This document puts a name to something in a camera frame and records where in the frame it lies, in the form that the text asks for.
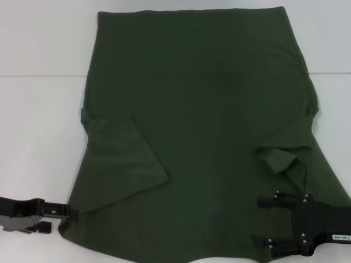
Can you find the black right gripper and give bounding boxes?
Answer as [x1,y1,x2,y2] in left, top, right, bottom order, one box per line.
[251,191,351,258]

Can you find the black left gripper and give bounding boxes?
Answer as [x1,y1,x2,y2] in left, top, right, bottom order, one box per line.
[0,196,80,235]

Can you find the dark green t-shirt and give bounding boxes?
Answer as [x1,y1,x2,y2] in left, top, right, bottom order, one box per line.
[59,5,351,263]

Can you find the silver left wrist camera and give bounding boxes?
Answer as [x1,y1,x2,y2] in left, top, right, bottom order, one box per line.
[0,215,42,235]

